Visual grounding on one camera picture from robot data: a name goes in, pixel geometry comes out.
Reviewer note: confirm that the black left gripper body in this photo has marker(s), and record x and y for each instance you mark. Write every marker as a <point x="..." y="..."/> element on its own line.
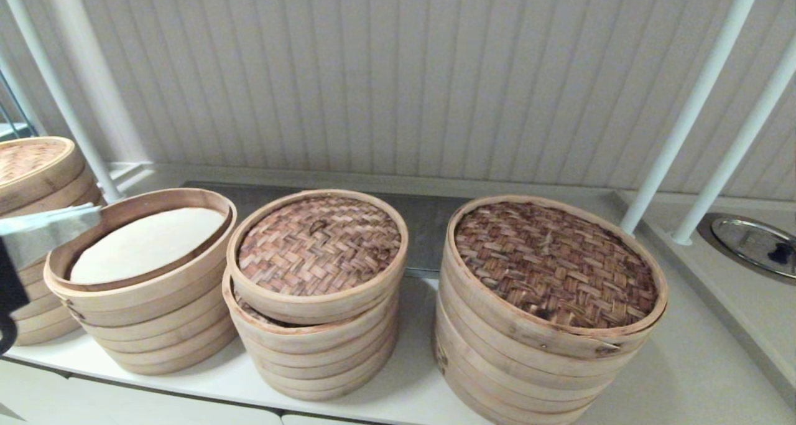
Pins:
<point x="9" y="294"/>

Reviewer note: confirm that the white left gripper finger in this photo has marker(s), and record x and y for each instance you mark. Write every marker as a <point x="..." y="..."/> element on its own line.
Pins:
<point x="43" y="238"/>

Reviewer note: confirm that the white paper sheet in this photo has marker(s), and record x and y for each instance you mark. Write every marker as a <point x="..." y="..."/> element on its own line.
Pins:
<point x="143" y="247"/>

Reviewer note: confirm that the second-left bamboo steamer stack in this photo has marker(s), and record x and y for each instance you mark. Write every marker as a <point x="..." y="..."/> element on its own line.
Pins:
<point x="155" y="331"/>

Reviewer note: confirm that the small bamboo steamer stack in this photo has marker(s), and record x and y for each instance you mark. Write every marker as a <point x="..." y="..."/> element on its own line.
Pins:
<point x="323" y="381"/>

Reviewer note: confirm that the square metal lid with knob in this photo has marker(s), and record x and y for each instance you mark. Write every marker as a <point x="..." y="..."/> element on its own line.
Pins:
<point x="429" y="232"/>

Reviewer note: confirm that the large bamboo steamer stack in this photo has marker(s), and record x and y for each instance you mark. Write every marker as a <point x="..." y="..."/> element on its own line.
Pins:
<point x="553" y="266"/>
<point x="510" y="387"/>

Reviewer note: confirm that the large right bamboo steamer stack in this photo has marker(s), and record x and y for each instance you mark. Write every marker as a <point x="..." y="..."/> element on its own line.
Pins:
<point x="553" y="266"/>

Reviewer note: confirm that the round stainless steel pot lid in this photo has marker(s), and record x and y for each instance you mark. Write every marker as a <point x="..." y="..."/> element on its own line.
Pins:
<point x="746" y="241"/>

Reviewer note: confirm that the thin white metal pole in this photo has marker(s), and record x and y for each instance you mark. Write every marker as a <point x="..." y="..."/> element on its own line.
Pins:
<point x="56" y="89"/>
<point x="734" y="154"/>
<point x="690" y="107"/>

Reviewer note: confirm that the white cabinet front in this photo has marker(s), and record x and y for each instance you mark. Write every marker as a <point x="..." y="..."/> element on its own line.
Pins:
<point x="124" y="406"/>

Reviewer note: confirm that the thick white post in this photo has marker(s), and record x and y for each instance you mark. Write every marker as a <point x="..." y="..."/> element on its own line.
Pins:
<point x="93" y="70"/>

